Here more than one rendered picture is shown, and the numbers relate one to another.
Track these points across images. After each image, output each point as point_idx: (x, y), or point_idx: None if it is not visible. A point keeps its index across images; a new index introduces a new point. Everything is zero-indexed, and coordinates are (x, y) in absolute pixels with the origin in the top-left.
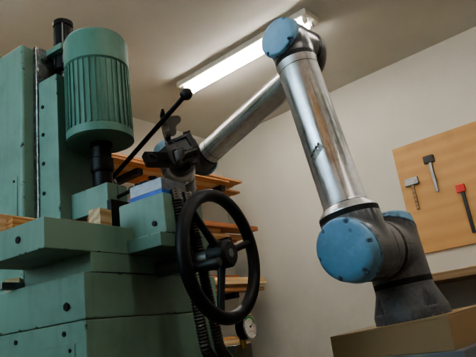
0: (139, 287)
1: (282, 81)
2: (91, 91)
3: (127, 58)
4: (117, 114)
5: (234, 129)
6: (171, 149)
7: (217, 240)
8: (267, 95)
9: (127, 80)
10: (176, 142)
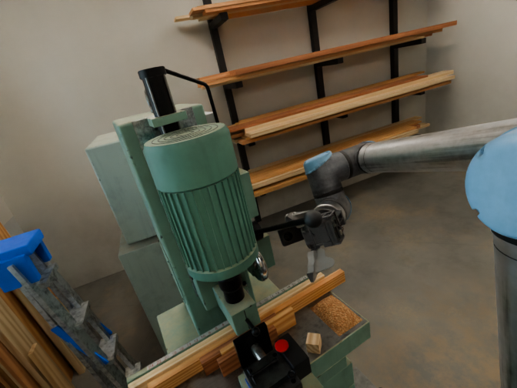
0: None
1: (496, 264)
2: (187, 237)
3: (225, 162)
4: (225, 258)
5: (404, 168)
6: (306, 240)
7: (359, 329)
8: (467, 162)
9: (231, 196)
10: (313, 231)
